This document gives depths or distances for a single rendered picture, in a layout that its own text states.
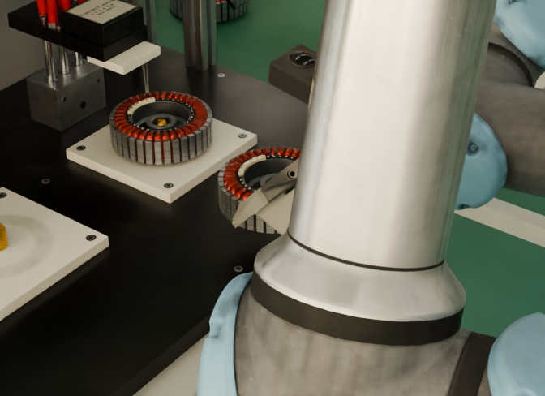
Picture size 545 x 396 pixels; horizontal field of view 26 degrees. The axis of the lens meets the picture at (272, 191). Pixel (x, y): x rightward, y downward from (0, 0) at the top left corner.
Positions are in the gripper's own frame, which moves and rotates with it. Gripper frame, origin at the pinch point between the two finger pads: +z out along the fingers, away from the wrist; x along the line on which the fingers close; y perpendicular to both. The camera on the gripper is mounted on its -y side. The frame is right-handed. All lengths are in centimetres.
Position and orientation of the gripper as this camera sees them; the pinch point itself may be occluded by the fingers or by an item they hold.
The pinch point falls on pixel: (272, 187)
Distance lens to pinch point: 113.8
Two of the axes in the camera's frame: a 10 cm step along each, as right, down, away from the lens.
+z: -5.5, 4.2, 7.2
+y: 6.0, 8.0, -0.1
